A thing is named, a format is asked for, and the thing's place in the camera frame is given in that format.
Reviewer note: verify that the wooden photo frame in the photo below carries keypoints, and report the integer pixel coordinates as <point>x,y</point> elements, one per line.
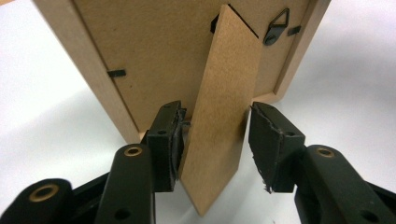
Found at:
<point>155,46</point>

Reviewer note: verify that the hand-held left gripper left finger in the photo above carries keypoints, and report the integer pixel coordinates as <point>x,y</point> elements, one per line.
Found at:
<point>165,146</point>

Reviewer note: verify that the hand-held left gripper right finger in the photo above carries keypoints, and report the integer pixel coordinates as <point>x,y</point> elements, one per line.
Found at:
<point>274,149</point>

